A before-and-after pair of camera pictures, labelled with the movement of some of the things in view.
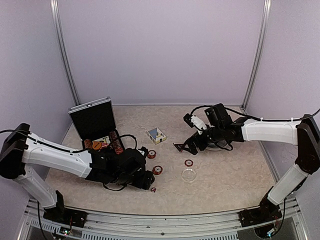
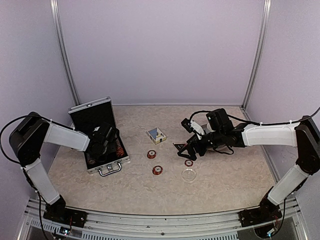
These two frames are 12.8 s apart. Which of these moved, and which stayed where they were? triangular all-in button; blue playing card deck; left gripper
Moved: left gripper
Stayed: triangular all-in button; blue playing card deck
